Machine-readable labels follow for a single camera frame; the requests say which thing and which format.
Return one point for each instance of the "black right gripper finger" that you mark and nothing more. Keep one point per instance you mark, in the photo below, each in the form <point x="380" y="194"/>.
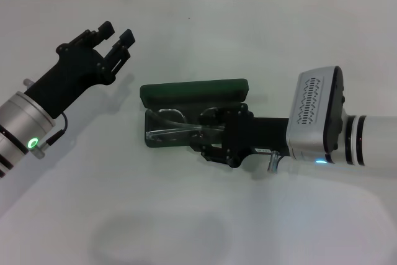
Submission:
<point x="217" y="116"/>
<point x="214" y="153"/>

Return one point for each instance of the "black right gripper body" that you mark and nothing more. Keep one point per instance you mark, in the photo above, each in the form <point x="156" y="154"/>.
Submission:
<point x="260" y="134"/>

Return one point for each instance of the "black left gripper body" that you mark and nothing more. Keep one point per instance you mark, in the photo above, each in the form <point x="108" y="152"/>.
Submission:
<point x="74" y="72"/>

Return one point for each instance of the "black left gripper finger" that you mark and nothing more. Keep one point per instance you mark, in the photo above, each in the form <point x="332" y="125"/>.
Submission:
<point x="126" y="38"/>
<point x="106" y="29"/>

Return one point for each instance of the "clear white glasses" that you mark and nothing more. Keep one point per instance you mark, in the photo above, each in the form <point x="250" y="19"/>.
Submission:
<point x="173" y="129"/>

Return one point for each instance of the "green glasses case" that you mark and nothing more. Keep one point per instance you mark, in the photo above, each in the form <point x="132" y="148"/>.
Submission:
<point x="192" y="91"/>

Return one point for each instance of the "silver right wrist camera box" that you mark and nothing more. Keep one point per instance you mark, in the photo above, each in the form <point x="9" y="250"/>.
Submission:
<point x="313" y="122"/>

